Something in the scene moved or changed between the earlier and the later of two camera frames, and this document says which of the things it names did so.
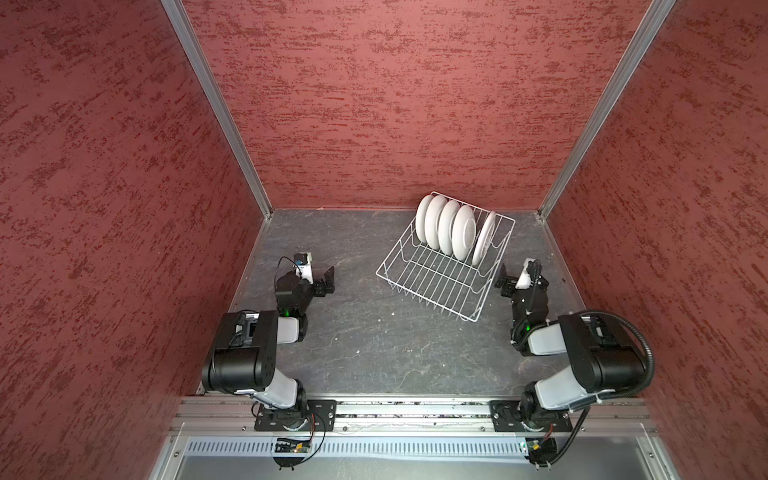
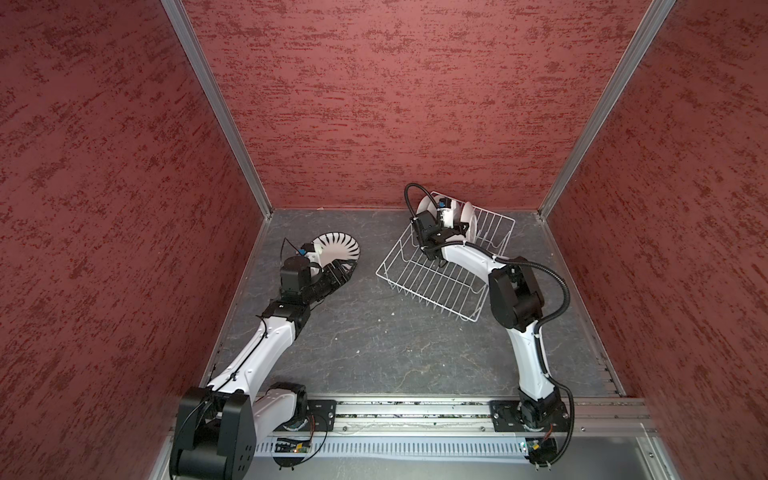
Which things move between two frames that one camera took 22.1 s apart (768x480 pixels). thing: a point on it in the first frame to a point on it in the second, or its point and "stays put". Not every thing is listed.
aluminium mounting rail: (235, 416) stays put
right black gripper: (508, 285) to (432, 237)
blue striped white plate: (484, 238) to (337, 245)
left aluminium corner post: (181, 19) stays put
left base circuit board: (286, 445) stays put
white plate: (463, 232) stays put
